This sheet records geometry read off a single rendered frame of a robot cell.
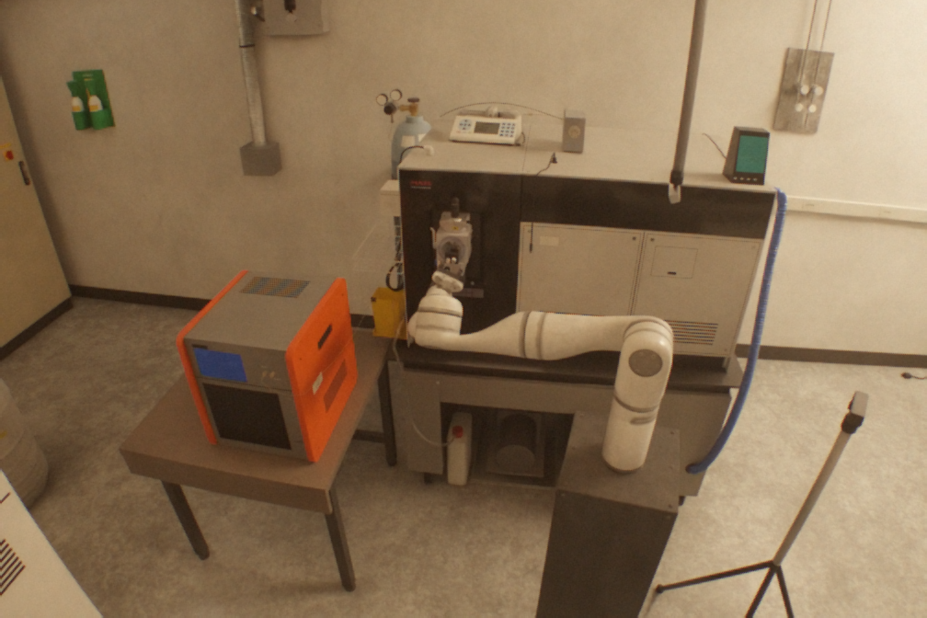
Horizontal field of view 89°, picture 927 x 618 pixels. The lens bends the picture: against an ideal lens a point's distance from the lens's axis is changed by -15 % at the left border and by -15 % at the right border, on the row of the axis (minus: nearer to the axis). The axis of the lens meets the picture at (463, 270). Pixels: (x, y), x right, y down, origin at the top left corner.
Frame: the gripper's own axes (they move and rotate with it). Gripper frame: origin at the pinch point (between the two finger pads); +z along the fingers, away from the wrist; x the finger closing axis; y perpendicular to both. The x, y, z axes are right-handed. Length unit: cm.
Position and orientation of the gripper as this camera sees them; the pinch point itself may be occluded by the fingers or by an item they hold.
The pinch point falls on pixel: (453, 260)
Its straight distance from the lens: 173.8
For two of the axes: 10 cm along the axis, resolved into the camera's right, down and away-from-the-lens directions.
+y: -4.2, 7.7, 4.9
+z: 1.5, -4.7, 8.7
